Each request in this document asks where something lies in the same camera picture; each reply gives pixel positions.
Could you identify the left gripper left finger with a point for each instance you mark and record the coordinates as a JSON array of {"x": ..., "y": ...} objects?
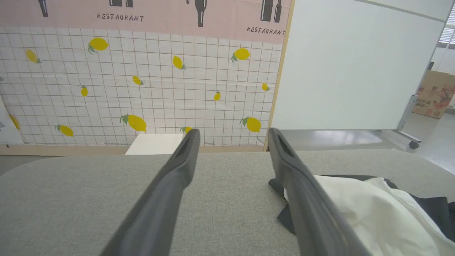
[{"x": 167, "y": 199}]

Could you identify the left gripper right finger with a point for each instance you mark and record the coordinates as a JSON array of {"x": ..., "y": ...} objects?
[{"x": 309, "y": 213}]

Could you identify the white garment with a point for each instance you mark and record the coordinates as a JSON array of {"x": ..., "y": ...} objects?
[{"x": 373, "y": 220}]

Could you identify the black garment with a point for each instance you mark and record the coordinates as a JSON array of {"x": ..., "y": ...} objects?
[{"x": 432, "y": 209}]

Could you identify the white box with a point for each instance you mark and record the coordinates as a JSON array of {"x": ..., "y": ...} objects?
[{"x": 154, "y": 144}]

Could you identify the lemon print tile backdrop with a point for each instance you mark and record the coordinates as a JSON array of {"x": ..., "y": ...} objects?
[{"x": 160, "y": 71}]

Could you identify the white partition board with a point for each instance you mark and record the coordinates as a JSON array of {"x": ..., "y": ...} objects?
[{"x": 355, "y": 64}]

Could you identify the printed cardboard box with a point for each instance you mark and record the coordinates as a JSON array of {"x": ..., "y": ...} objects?
[{"x": 434, "y": 94}]

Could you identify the window blinds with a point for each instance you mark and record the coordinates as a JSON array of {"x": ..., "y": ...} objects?
[{"x": 447, "y": 33}]

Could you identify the white board with metal frame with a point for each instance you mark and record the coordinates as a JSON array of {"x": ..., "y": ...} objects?
[{"x": 405, "y": 122}]

